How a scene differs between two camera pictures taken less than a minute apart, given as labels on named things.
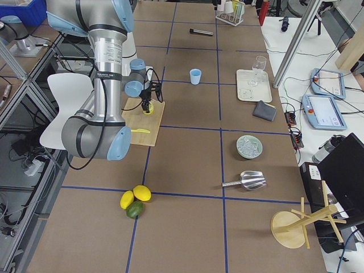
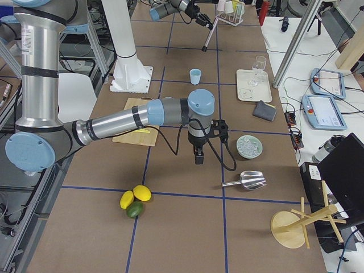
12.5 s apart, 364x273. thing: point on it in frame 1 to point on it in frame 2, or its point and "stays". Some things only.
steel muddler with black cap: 202,32 to 205,47
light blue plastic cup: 195,75 stays
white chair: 71,90 stays
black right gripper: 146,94 to 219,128
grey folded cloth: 264,110 stays
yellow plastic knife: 140,130 stays
